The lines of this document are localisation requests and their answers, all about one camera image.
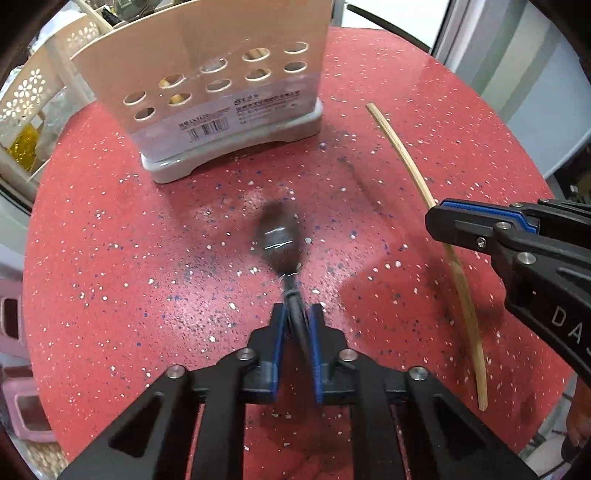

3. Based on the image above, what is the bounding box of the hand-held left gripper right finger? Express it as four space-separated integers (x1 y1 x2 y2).
307 302 539 480

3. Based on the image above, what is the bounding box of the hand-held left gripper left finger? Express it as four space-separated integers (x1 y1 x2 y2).
58 302 289 480

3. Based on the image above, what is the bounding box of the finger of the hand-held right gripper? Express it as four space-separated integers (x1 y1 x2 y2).
425 205 591 297
438 198 591 252

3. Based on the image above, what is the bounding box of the plain bamboo chopstick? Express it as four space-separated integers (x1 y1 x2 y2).
366 104 489 412

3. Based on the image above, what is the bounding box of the black-handled metal spoon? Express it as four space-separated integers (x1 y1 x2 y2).
250 199 311 352

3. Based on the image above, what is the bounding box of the beige plastic utensil holder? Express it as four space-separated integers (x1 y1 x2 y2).
69 0 334 185

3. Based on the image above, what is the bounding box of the pink plastic stool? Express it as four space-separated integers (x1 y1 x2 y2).
0 295 25 356
0 364 52 445

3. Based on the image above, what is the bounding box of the yellow packet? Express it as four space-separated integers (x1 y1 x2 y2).
9 127 43 169

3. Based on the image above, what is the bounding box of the beige perforated storage basket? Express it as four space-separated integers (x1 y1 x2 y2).
0 0 112 181

